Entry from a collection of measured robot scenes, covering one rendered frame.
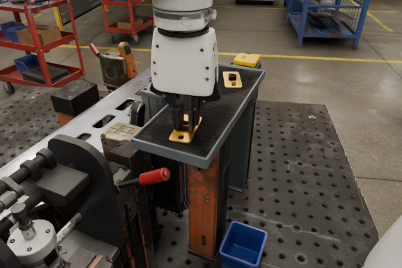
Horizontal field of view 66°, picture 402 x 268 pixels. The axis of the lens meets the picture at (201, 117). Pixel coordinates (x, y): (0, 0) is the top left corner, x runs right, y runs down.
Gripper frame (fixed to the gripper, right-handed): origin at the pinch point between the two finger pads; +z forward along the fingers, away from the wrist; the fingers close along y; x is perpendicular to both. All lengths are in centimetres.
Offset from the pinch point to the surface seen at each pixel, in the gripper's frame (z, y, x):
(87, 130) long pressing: 18.6, 32.4, -15.4
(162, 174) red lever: 3.0, 0.2, 11.5
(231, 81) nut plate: 2.2, -4.5, -20.6
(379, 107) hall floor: 119, -113, -242
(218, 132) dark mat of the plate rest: 2.5, -5.7, -0.3
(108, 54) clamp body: 13, 47, -54
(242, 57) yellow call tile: 2.6, -4.9, -36.4
